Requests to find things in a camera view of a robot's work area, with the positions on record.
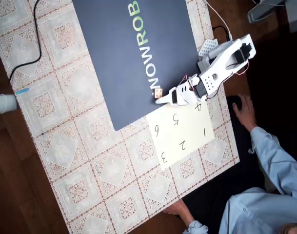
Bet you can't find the grey flat stand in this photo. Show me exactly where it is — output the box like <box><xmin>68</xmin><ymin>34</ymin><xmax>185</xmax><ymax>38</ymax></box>
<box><xmin>247</xmin><ymin>0</ymin><xmax>295</xmax><ymax>24</ymax></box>

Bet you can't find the person in light blue shirt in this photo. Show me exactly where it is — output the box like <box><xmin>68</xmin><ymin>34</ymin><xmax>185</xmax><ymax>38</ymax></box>
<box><xmin>218</xmin><ymin>186</ymin><xmax>297</xmax><ymax>234</ymax></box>

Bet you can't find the white lace tablecloth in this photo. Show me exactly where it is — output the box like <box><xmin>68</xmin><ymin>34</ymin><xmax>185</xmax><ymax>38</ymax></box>
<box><xmin>0</xmin><ymin>0</ymin><xmax>240</xmax><ymax>234</ymax></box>

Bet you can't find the person's right hand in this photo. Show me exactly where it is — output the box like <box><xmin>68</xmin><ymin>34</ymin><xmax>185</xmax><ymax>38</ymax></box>
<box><xmin>232</xmin><ymin>94</ymin><xmax>258</xmax><ymax>132</ymax></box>

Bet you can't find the numbered paper sheet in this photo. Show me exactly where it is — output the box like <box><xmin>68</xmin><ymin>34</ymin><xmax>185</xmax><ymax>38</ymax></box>
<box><xmin>146</xmin><ymin>98</ymin><xmax>215</xmax><ymax>171</ymax></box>

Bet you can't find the white tube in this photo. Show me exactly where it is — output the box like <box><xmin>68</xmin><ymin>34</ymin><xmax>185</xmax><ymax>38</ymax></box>
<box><xmin>0</xmin><ymin>94</ymin><xmax>17</xmax><ymax>115</ymax></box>

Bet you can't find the person's left hand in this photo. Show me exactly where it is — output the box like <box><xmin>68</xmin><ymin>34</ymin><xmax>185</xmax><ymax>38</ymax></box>
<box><xmin>162</xmin><ymin>201</ymin><xmax>196</xmax><ymax>224</ymax></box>

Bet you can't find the black power cable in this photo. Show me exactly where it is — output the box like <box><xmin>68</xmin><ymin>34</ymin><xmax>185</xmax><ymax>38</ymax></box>
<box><xmin>211</xmin><ymin>25</ymin><xmax>231</xmax><ymax>38</ymax></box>

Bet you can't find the dark blue WOWROBO mat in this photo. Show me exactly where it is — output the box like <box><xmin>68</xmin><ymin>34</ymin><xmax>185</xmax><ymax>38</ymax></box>
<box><xmin>72</xmin><ymin>0</ymin><xmax>200</xmax><ymax>132</ymax></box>

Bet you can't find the white USB cable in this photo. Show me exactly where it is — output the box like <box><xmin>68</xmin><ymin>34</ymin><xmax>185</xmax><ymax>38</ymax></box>
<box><xmin>204</xmin><ymin>0</ymin><xmax>233</xmax><ymax>41</ymax></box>

